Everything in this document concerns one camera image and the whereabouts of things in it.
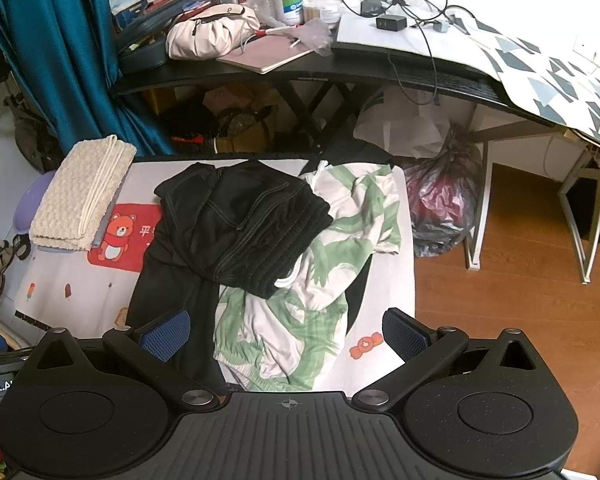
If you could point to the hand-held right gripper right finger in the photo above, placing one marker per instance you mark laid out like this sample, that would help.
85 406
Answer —
405 336

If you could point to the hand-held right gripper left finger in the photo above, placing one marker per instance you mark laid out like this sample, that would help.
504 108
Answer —
165 336

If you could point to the green leaf print garment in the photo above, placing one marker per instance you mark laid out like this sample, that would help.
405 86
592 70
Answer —
305 320

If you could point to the black pants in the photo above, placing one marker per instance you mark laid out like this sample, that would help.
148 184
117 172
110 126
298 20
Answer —
240 220

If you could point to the dark plastic trash bag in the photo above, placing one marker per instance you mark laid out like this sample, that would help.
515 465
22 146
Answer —
440 200

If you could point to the cream folded towel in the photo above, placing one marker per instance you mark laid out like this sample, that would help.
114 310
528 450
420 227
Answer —
75 195

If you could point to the purple plastic stool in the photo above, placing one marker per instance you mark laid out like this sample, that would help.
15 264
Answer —
30 200

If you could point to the white plastic bag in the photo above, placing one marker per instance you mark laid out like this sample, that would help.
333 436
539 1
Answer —
405 130

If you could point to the geometric print tablecloth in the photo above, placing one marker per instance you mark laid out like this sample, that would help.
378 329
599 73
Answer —
530 85

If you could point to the black desk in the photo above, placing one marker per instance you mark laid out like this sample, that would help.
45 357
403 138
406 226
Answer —
330 65

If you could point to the black round bag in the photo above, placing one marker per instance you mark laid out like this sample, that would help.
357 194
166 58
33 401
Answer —
142 52

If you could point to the pink notebook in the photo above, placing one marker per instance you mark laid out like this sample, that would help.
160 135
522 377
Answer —
265 52

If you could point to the white flat board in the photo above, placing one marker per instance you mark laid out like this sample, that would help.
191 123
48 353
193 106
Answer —
370 35

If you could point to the cream fabric bag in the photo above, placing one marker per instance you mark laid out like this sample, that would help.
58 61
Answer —
205 35

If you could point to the small grey plug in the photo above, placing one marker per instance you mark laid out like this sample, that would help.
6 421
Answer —
442 26

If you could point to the black charger block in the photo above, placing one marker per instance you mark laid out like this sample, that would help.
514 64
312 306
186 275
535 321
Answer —
391 23

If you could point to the clear plastic wrapper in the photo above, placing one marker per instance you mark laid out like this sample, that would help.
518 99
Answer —
314 34

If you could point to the teal curtain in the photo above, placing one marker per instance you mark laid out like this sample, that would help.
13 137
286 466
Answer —
65 35

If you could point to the dark grey power adapter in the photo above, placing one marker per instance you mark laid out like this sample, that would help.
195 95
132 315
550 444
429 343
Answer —
372 7

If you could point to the clear cotton swab box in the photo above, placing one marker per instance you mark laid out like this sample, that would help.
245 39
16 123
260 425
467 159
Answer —
321 12

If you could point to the white frame table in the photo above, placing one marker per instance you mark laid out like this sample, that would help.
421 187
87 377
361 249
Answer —
480 200

